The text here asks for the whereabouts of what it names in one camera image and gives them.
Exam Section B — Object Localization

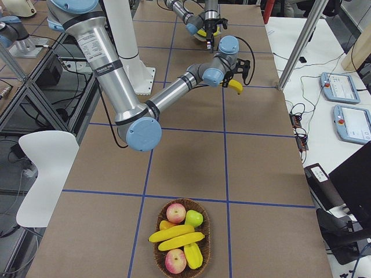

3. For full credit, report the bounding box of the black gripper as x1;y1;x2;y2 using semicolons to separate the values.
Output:
203;18;228;38
221;58;250;87

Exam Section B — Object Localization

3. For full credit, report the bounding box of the yellow banana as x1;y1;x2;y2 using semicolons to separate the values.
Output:
148;225;195;243
158;232;205;251
225;79;243;95
197;25;221;39

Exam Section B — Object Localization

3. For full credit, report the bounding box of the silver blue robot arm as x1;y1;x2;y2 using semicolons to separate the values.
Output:
164;1;239;92
47;1;254;152

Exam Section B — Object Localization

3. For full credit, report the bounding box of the grey square plate orange rim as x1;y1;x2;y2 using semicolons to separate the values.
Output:
194;28;221;42

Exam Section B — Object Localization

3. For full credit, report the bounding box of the brown wicker basket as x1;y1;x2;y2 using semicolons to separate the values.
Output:
148;199;211;277

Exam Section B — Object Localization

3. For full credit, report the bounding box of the far teach pendant tablet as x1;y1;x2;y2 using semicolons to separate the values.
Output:
320;72;361;104

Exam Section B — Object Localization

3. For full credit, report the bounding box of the teach pendant tablet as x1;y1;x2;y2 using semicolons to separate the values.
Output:
333;105;370;145
320;72;361;104

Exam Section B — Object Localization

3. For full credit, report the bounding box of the near teach pendant tablet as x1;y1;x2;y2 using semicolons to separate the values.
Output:
333;105;370;145

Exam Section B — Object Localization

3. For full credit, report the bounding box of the green apple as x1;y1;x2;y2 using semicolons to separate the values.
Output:
184;210;203;227

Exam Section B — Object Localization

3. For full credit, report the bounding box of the red pink apple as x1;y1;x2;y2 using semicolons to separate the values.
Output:
165;248;187;274
166;203;186;224

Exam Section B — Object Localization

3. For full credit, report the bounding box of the black monitor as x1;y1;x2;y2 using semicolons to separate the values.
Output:
329;142;370;228

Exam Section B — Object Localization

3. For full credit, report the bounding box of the orange mango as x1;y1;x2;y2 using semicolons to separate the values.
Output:
159;220;177;231

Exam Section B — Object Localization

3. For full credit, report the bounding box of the yellow starfruit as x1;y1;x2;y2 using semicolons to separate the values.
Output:
184;243;203;269

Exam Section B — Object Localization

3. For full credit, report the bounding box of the white chair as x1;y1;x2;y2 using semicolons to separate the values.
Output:
16;130;79;228

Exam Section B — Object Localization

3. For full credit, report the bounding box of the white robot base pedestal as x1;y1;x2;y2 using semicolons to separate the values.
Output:
103;0;156;96

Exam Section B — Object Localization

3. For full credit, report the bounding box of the aluminium frame post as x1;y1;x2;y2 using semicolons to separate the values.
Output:
277;0;328;91

